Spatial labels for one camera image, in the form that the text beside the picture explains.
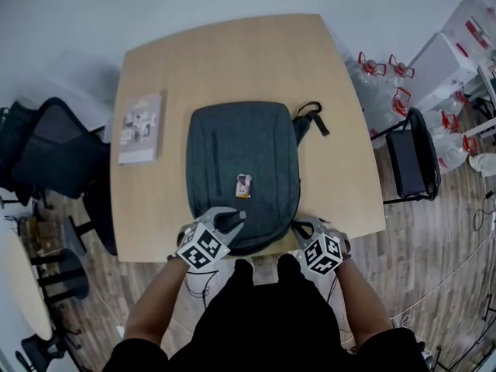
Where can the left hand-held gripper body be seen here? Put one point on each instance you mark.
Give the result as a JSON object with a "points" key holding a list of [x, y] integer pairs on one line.
{"points": [[201, 248]]}

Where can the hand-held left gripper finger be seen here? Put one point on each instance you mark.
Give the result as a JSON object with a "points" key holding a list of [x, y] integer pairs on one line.
{"points": [[236, 212], [230, 233]]}

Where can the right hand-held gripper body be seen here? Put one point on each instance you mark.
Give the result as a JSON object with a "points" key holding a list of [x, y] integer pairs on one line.
{"points": [[323, 252]]}

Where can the dark grey backpack bag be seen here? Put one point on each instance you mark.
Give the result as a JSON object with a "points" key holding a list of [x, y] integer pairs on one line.
{"points": [[248, 145]]}

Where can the person's right forearm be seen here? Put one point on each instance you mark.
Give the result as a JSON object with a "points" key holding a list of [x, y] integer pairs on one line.
{"points": [[362, 300]]}

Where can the person's left forearm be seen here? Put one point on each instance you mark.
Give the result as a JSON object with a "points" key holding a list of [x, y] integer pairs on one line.
{"points": [[155, 304]]}

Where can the small snack packet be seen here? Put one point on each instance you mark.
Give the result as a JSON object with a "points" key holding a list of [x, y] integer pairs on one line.
{"points": [[243, 186]]}

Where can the person's black clothing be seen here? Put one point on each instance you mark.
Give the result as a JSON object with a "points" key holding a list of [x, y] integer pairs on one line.
{"points": [[267, 324]]}

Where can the black folding chair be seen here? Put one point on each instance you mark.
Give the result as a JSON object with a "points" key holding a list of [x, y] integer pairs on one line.
{"points": [[412, 157]]}

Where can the grey booklet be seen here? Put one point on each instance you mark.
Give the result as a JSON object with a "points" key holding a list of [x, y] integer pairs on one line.
{"points": [[140, 128]]}

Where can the group of clear water jugs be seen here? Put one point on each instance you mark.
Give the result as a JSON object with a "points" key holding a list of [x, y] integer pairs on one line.
{"points": [[449, 138]]}

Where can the black mesh office chair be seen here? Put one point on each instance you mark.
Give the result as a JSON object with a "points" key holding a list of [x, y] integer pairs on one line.
{"points": [[62, 149]]}

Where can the round beige table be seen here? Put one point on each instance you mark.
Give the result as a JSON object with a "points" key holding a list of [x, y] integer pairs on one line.
{"points": [[23, 285]]}

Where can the white cabinet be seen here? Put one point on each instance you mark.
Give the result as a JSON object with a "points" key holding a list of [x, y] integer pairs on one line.
{"points": [[445, 64]]}

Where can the white desk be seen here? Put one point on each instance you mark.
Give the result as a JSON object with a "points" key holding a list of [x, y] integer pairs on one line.
{"points": [[486, 103]]}

